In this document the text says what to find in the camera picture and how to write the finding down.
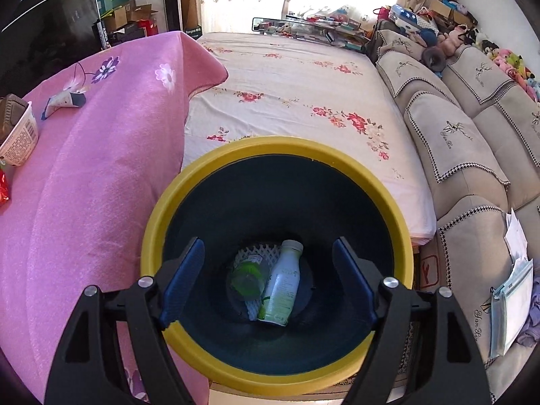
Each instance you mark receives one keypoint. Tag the pile of plush toys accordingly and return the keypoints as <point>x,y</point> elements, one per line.
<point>510,61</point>

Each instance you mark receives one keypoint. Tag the beige sofa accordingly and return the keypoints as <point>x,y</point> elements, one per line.
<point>464,219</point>

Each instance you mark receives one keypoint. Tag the small white blue tube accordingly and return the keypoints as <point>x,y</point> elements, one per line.
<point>63,103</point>

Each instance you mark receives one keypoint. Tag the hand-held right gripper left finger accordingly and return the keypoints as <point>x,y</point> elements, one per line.
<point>185,278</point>

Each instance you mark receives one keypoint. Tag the cardboard box red print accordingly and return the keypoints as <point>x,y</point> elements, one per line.
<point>428,270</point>

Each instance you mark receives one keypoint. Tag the grey neck pillow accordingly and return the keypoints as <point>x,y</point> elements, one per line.
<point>432,57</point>

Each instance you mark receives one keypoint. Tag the pink plush toy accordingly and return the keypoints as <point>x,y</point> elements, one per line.
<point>451,38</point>

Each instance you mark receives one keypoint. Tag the purple cloth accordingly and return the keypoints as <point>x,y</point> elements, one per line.
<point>529,316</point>

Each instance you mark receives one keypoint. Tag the red wrapper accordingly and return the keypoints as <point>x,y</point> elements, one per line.
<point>3,185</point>

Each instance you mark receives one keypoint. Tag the white green plastic bottle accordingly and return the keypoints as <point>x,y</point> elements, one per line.
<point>280,287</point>

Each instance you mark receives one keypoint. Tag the white foam net sleeve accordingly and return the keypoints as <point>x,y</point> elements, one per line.
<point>257,251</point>

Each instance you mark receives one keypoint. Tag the clear blue document pouch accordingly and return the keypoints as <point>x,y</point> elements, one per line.
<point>508,308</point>

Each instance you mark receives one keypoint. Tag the pink floral blanket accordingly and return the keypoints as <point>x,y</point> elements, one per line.
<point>105,177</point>

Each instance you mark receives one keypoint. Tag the white paper stack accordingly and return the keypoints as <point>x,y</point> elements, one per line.
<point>517,236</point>

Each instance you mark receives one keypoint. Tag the white paper noodle bowl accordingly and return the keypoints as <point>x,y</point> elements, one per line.
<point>19,135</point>

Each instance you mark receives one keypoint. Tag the black white tower fan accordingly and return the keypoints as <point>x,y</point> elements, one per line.
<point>171,4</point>

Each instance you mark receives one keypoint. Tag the large beige embroidered sofa cushion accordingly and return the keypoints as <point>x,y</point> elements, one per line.
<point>451,135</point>

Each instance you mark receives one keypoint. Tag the small beige embroidered sofa cushion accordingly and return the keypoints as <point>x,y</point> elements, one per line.
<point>405,71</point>

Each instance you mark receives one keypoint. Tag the white floral bed sheet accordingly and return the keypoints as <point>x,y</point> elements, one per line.
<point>295,105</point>

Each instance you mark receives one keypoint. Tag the yellow rimmed dark bin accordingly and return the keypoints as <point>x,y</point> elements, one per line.
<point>270,145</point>

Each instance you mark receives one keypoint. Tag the blue star print bag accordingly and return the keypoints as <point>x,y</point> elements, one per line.
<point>405,17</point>

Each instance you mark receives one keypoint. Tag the cluttered glass table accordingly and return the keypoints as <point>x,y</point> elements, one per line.
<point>312,29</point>

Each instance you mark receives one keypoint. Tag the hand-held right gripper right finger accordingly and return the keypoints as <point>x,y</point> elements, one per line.
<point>350,278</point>

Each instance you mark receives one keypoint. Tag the black flat television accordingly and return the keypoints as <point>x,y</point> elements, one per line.
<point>42,21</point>

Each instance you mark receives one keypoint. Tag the clear cup green lid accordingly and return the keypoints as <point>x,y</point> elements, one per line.
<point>247,280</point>

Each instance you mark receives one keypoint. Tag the open cardboard boxes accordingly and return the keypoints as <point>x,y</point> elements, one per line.
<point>126,14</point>

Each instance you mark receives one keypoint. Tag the black upright box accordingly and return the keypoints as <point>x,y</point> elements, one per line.
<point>103,33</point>

